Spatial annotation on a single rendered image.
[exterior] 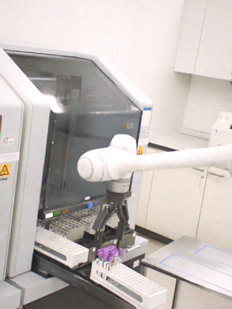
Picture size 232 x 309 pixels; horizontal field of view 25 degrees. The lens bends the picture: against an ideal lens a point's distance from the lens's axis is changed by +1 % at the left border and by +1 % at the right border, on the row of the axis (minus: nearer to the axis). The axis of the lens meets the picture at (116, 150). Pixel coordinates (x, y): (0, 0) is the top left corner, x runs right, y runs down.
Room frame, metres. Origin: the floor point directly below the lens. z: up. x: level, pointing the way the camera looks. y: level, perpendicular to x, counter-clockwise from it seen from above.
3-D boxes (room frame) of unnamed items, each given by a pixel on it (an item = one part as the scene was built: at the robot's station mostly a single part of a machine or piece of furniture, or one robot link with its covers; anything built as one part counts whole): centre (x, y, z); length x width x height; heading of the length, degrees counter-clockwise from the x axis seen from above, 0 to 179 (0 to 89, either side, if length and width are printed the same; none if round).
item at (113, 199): (1.87, -0.02, 1.12); 0.08 x 0.07 x 0.09; 144
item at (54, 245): (2.03, 0.20, 0.83); 0.30 x 0.10 x 0.06; 54
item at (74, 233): (2.17, 0.13, 0.85); 0.12 x 0.02 x 0.06; 144
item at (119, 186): (1.87, -0.02, 1.19); 0.09 x 0.09 x 0.06
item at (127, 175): (1.85, -0.02, 1.30); 0.13 x 0.11 x 0.16; 149
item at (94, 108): (2.37, 0.28, 1.28); 0.61 x 0.51 x 0.63; 144
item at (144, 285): (1.77, -0.11, 0.85); 0.30 x 0.10 x 0.06; 46
